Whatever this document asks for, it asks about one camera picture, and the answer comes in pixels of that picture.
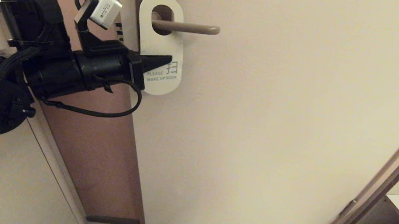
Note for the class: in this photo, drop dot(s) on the metal frame hinge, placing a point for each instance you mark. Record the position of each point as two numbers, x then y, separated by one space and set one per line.
348 208

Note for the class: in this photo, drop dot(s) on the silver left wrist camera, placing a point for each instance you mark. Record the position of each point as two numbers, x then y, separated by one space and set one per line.
106 9

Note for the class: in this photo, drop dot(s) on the dark brown baseboard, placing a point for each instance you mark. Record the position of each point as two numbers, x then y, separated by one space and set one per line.
113 220

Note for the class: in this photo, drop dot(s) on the brown wardrobe door frame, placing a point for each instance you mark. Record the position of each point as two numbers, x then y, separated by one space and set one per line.
386 169

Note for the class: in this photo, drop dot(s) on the cream room door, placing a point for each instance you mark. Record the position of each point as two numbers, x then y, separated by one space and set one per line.
276 136

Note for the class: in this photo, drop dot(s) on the beige closet panel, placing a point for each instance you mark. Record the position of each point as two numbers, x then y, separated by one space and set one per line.
3 187

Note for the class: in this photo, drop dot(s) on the blue and white door hanger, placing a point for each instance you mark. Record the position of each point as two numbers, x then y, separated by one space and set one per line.
162 39

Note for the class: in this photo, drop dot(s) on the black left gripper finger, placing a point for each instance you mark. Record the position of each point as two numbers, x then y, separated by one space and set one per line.
156 63

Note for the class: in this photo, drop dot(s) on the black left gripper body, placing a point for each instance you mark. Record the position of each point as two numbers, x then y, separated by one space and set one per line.
106 66

